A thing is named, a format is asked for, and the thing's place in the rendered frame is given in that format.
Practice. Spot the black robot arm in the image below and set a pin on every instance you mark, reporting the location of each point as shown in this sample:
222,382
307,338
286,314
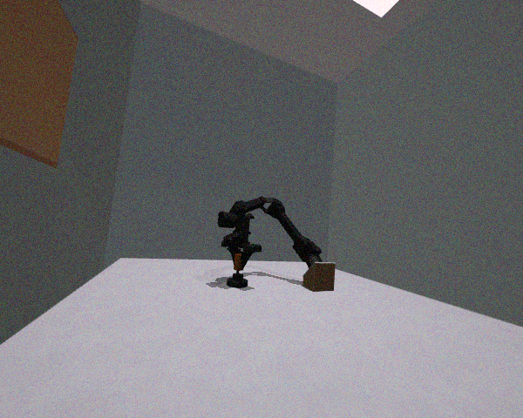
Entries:
238,218

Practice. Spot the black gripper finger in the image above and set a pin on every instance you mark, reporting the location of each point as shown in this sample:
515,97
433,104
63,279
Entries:
234,251
244,258

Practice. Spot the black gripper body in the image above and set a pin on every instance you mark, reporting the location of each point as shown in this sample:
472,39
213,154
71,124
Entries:
253,248

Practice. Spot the orange knob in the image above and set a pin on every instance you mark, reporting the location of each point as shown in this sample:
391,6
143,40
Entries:
237,262

